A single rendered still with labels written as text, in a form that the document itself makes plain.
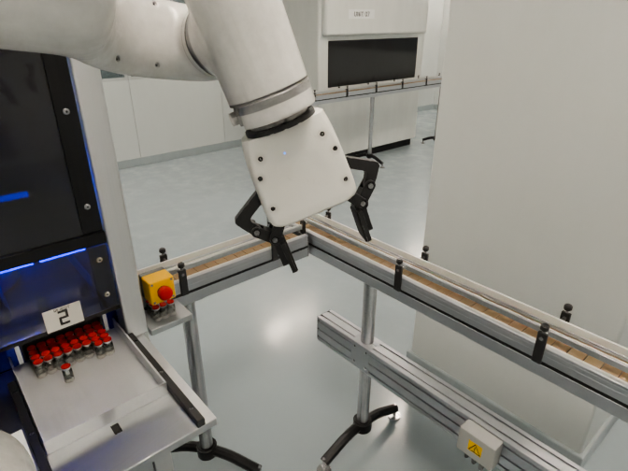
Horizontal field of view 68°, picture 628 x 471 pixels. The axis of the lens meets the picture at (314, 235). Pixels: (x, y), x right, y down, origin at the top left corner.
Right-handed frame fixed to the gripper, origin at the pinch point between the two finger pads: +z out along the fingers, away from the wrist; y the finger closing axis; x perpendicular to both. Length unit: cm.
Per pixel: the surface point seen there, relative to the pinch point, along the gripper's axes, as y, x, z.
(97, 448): -57, 31, 38
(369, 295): 15, 93, 71
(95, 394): -60, 47, 36
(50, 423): -67, 40, 34
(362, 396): -2, 96, 117
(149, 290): -45, 70, 26
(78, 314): -60, 61, 21
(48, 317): -65, 58, 18
